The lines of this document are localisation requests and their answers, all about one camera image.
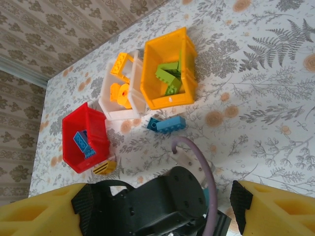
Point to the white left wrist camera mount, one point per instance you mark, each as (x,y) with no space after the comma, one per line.
(187,161)

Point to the dark blue lego brick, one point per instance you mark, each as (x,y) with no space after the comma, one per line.
(152,124)

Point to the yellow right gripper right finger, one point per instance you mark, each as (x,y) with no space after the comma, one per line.
(283,214)

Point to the orange plastic bin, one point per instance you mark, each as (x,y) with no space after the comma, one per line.
(172,102)

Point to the yellow lego window frame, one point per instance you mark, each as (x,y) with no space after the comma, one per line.
(118,64)

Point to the red plastic bin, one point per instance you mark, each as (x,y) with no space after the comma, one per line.
(98,127)

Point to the clear plastic bin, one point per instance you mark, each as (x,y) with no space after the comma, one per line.
(115,114)

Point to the orange round lego piece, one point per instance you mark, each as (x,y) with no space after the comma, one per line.
(120,96)

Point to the long light blue lego brick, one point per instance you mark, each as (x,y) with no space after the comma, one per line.
(81,141)

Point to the aluminium corner post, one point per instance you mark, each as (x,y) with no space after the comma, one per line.
(22,71)

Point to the yellow black striped lego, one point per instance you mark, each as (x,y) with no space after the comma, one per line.
(104,167)

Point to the green lego brick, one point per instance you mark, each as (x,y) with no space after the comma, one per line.
(173,88)
(165,72)

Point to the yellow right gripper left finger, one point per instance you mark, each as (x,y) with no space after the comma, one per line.
(37,216)

